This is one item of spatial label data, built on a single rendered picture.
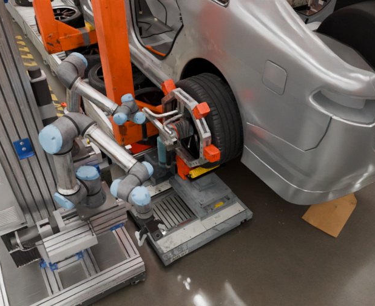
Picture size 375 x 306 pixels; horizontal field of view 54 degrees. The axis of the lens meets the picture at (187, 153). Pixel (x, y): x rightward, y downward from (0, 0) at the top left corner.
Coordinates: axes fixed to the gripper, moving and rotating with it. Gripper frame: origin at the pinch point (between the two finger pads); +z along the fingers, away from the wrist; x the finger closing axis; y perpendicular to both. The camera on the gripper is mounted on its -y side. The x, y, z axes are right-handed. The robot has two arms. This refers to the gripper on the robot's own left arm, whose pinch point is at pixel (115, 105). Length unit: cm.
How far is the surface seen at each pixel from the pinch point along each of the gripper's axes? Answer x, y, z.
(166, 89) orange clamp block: 26.9, -18.8, -16.4
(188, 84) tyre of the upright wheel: 31, -25, -33
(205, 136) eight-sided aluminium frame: 36, 4, -56
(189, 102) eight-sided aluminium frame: 31, -14, -39
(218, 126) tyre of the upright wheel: 41, -4, -60
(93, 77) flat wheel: 43, -12, 139
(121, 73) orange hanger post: 2.4, -22.1, 6.6
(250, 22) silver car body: 22, -64, -83
